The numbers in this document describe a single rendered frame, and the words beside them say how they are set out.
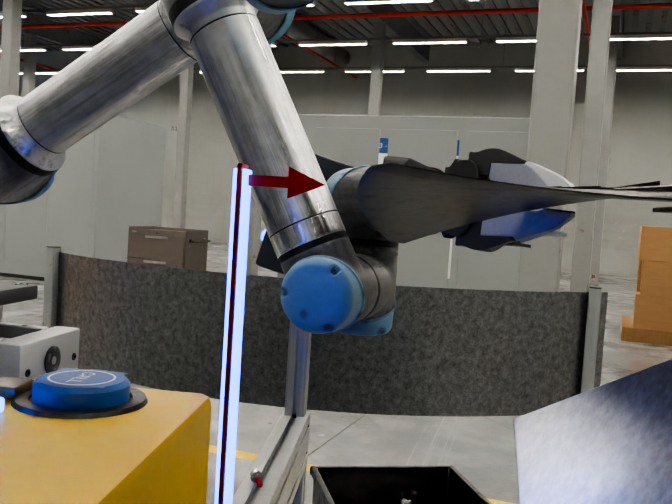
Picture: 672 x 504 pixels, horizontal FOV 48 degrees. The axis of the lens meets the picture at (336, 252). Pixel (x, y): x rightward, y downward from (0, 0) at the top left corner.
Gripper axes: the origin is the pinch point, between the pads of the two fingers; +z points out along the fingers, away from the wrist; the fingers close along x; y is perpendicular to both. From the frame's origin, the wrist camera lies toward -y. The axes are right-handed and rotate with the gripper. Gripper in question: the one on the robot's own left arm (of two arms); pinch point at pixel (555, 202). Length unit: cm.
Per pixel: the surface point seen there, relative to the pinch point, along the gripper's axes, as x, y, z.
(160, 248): 27, 198, -649
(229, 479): 25.1, -21.4, -8.3
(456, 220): 2.6, -5.3, -5.6
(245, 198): 3.9, -23.7, -8.2
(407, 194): 2.0, -15.2, 0.1
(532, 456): 19.5, -3.7, 4.8
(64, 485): 15.2, -41.3, 19.7
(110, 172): -54, 224, -956
